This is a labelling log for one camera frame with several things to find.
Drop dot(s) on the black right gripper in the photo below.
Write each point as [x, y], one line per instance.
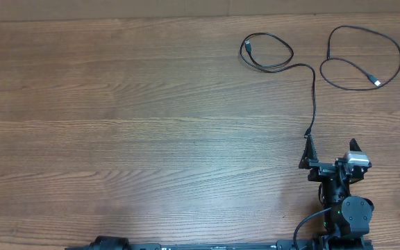
[319, 168]

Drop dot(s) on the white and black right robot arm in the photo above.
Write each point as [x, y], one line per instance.
[346, 217]

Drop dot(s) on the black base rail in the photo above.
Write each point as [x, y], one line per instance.
[119, 243]

